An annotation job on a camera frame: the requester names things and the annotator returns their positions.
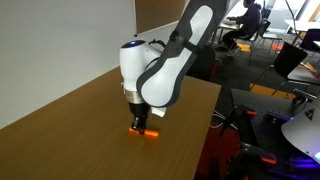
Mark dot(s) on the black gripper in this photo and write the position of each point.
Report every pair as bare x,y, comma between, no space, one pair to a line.
138,110

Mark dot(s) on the orange marker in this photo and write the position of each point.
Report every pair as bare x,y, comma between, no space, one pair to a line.
151,133

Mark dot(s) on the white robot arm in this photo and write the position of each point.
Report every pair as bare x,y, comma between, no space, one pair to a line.
166,76

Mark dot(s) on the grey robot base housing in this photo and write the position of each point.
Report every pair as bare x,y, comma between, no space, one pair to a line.
301,133

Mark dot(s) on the red cabinet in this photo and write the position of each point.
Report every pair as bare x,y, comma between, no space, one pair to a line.
216,150

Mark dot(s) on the black office chair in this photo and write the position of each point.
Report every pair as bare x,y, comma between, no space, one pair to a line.
205,63

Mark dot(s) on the black clamp with orange tip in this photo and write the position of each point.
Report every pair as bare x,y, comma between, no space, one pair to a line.
253,156
243,123

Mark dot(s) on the brown cork board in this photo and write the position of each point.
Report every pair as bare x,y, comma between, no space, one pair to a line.
153,13

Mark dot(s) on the black perforated breadboard table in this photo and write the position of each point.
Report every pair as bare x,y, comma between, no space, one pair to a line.
263,100

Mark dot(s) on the light background desk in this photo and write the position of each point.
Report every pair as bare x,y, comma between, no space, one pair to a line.
230,26

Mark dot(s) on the black chair with metal legs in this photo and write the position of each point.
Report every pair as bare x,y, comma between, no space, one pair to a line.
261,31

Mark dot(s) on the seated person in dark hoodie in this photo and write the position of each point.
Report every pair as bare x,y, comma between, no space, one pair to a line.
251,18

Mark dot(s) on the grey stool chair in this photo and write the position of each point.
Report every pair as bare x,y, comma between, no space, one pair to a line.
271,36

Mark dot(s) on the black tilted chair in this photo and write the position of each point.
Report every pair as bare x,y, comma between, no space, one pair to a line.
288,60

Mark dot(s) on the grey round-edged table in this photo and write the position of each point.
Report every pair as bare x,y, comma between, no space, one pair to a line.
301,75

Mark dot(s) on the white background table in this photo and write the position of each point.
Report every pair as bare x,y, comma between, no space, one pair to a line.
303,25

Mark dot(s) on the dark blue chair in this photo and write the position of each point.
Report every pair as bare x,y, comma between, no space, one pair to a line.
311,38

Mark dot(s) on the black metal mount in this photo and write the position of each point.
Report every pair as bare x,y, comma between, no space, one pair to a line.
301,95

